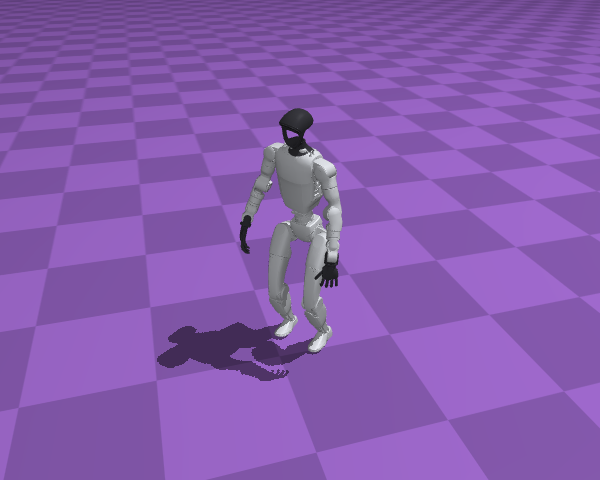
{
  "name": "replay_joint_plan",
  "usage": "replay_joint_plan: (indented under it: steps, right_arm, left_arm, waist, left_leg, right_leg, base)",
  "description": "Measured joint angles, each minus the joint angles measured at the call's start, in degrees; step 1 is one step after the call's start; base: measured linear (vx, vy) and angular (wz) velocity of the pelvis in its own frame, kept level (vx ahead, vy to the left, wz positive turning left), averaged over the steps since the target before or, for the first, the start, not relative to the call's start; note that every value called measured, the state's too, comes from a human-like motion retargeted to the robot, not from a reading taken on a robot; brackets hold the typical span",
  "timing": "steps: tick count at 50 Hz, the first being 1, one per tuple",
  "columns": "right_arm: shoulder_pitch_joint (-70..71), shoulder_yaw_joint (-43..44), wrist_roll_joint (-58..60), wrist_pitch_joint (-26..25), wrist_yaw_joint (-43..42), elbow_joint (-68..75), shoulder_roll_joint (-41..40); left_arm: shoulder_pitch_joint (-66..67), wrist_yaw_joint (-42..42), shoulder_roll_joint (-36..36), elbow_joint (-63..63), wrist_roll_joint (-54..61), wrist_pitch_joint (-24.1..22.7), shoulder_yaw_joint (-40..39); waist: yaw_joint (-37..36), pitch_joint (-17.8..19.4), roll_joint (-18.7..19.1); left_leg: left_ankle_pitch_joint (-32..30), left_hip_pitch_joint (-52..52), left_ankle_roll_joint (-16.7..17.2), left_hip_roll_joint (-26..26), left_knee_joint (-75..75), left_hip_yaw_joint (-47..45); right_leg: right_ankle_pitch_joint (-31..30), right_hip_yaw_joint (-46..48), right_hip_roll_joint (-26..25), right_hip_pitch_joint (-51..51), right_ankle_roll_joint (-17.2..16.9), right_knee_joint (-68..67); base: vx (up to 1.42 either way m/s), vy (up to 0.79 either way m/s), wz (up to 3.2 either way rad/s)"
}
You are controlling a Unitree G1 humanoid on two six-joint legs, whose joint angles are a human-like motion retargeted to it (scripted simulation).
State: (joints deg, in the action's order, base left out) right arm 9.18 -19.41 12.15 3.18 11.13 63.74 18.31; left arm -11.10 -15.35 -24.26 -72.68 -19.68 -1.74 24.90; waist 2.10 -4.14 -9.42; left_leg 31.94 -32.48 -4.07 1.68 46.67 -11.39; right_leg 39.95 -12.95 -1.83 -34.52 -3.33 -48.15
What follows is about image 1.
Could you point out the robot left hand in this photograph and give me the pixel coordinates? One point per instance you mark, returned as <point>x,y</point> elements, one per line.
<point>329,272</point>

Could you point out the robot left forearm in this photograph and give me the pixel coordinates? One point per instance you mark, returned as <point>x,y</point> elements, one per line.
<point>333,234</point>

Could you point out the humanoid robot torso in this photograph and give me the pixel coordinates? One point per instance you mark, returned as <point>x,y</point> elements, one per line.
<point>300,190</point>

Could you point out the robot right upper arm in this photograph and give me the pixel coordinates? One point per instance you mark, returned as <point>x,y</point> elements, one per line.
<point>264,182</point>

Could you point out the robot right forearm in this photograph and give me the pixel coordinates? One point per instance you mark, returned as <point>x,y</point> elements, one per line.
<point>253,203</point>

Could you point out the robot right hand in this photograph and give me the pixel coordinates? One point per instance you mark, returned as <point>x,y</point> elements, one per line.
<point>244,226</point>

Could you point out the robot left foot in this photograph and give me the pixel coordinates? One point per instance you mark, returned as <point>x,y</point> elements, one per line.
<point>320,340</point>

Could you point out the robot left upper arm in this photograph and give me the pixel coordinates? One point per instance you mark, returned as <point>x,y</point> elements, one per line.
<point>325,172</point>

